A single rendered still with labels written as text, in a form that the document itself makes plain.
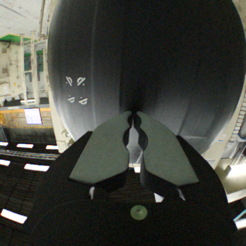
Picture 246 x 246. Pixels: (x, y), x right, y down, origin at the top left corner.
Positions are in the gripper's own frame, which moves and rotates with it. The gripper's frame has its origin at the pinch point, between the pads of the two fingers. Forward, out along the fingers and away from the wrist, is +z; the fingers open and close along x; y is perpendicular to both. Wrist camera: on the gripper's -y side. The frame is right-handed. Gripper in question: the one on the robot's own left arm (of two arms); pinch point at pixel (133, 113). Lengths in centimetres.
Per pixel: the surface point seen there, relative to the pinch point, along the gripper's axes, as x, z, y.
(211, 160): 33.8, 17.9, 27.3
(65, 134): -44, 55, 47
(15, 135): -1111, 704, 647
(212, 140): 12.1, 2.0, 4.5
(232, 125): 36.9, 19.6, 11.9
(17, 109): -579, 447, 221
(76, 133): -7.1, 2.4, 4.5
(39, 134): -789, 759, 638
